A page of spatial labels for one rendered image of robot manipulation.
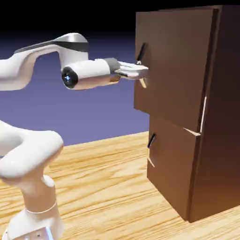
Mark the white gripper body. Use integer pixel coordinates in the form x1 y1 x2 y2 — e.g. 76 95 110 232
114 61 149 81

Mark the long dark curved door handle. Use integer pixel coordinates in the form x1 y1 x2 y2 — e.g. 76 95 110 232
136 42 148 89

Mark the large brown cabinet door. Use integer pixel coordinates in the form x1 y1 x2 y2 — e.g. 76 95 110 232
134 8 220 133

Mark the dark brown wooden cabinet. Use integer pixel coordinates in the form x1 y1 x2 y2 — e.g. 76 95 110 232
134 5 240 223

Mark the small brown cabinet door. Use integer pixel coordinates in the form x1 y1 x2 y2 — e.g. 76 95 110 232
146 113 202 222

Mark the short dark curved door handle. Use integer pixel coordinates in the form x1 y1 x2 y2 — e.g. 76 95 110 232
147 133 157 168

